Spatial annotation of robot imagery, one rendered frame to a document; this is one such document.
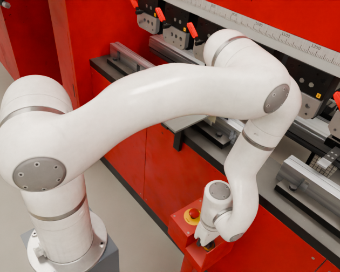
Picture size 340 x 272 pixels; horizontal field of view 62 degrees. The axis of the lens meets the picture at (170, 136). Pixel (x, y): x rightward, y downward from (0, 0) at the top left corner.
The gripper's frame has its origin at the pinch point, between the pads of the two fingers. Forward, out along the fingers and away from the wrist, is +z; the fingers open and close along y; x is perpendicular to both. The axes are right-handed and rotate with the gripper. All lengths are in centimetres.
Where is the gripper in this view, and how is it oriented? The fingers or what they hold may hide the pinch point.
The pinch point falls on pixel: (207, 242)
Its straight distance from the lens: 109.8
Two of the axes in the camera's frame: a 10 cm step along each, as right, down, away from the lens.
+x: 5.9, 5.6, -5.8
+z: -0.2, 7.3, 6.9
